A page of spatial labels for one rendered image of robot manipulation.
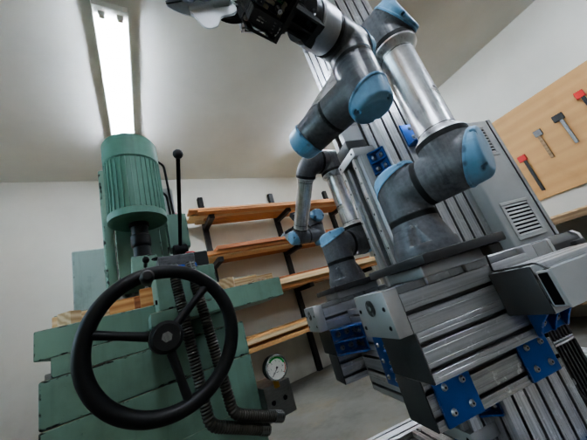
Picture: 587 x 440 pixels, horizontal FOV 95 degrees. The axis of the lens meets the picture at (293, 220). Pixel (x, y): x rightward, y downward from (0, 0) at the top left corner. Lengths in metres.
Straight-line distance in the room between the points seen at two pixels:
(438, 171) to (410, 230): 0.14
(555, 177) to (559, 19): 1.34
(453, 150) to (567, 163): 2.73
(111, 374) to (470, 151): 0.90
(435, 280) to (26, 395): 3.17
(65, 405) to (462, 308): 0.83
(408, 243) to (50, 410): 0.82
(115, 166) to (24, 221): 2.64
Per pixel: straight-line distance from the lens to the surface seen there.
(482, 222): 1.08
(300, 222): 1.34
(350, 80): 0.52
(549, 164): 3.40
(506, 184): 1.16
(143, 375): 0.80
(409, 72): 0.78
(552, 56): 3.58
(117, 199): 1.01
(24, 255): 3.53
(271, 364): 0.81
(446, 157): 0.66
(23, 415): 3.35
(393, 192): 0.70
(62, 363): 0.81
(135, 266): 0.95
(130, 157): 1.07
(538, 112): 3.48
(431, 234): 0.67
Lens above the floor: 0.80
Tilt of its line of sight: 17 degrees up
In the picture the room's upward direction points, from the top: 17 degrees counter-clockwise
